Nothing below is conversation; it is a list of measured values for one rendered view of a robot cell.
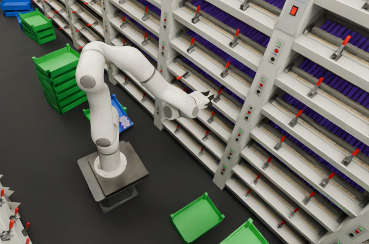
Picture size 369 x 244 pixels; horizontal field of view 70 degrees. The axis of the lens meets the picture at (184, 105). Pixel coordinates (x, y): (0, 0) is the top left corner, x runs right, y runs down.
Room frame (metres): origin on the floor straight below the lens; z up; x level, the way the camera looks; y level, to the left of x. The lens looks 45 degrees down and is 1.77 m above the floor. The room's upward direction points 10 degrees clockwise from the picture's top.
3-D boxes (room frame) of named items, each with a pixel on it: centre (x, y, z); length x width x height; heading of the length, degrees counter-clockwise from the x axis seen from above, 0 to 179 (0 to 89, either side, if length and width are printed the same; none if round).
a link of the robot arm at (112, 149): (0.86, 0.38, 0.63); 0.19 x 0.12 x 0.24; 13
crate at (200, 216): (0.72, -0.21, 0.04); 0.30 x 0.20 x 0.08; 132
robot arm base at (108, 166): (0.83, 0.38, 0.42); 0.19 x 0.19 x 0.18
